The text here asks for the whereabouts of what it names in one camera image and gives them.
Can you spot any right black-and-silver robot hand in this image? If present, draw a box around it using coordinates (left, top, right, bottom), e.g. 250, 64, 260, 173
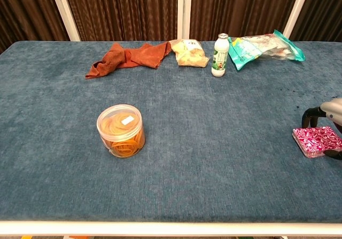
301, 97, 342, 161

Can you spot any red white patterned square block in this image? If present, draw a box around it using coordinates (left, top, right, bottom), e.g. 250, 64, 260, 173
292, 126, 342, 159

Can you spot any brown pleated curtain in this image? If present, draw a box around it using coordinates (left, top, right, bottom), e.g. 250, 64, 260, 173
0, 0, 71, 54
290, 0, 342, 42
189, 0, 306, 42
61, 0, 179, 42

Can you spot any teal clear snack bag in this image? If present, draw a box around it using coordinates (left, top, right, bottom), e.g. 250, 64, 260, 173
227, 29, 306, 72

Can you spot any white bottle green label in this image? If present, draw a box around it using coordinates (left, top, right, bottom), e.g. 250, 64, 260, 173
211, 33, 230, 78

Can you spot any blue fabric table cover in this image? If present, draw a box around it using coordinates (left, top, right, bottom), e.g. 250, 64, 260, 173
0, 40, 342, 223

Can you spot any yellow snack bag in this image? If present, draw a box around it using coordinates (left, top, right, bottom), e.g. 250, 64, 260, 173
169, 38, 210, 68

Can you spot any orange crumpled cloth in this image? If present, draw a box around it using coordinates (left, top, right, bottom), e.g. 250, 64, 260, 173
85, 42, 172, 80

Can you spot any clear tub of rubber bands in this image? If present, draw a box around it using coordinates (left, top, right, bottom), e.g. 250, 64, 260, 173
96, 104, 146, 159

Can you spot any white partition frame post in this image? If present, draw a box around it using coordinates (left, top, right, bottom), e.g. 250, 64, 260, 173
282, 0, 314, 38
177, 0, 191, 42
48, 0, 81, 42

